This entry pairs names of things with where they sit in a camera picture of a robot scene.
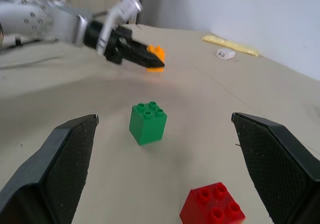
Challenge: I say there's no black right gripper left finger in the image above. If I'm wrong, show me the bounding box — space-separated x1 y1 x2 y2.
0 113 100 224

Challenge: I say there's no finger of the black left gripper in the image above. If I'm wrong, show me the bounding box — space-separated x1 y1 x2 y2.
120 41 166 69
129 36 150 51

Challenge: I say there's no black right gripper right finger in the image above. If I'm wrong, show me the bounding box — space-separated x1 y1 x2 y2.
230 112 320 224

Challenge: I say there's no orange toy brick cube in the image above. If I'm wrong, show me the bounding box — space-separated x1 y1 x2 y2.
146 45 167 73

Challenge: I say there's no green toy brick cube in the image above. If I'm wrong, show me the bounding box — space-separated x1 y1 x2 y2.
128 101 168 146

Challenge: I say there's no red toy brick cube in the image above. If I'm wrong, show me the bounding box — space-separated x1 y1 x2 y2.
179 182 246 224

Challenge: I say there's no small white box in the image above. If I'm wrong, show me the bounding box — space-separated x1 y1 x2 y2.
216 48 236 60

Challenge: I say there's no yellow plastic bag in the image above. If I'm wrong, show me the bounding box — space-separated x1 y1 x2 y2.
201 34 260 57

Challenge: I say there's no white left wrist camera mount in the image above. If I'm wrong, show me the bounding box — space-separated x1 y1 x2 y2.
95 0 144 55

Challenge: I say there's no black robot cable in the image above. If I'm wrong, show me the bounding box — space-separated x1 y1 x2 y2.
90 8 111 18

